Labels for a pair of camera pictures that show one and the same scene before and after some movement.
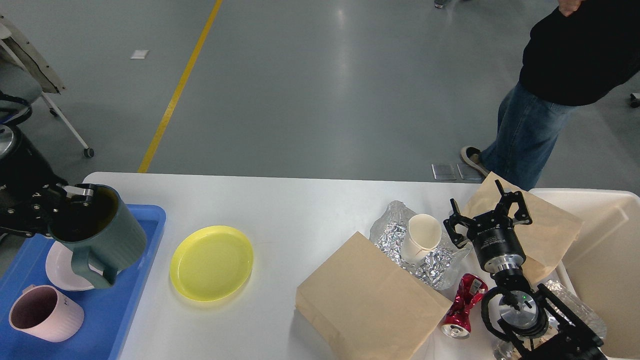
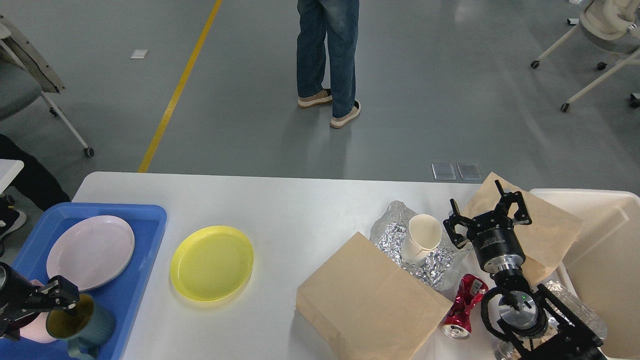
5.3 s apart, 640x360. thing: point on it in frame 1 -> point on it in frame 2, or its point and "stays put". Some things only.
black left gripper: (27, 208) -> (19, 300)
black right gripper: (493, 235) stays put
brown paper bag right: (552, 231) stays put
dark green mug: (104, 235) -> (91, 327)
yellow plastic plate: (211, 263) stays put
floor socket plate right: (467, 172) stays put
